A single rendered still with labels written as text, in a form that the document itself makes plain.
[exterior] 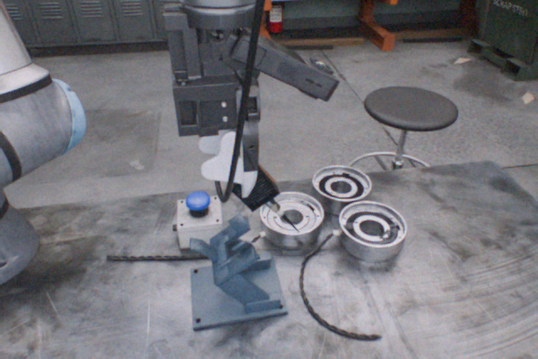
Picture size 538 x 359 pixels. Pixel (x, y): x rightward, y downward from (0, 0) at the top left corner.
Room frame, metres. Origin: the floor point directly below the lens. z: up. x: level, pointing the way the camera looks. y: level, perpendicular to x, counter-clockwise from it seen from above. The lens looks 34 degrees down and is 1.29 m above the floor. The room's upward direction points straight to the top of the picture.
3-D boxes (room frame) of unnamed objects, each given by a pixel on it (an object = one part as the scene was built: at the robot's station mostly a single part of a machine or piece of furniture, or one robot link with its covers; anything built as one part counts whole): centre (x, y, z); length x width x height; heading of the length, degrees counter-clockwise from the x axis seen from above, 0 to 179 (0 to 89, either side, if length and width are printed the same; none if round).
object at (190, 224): (0.51, 0.12, 0.82); 0.08 x 0.07 x 0.05; 99
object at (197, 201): (0.51, 0.11, 0.85); 0.04 x 0.04 x 0.05
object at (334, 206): (0.59, -0.13, 0.82); 0.10 x 0.10 x 0.04
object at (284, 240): (0.51, -0.04, 0.82); 0.10 x 0.10 x 0.04
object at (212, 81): (0.38, 0.05, 1.14); 0.09 x 0.08 x 0.12; 101
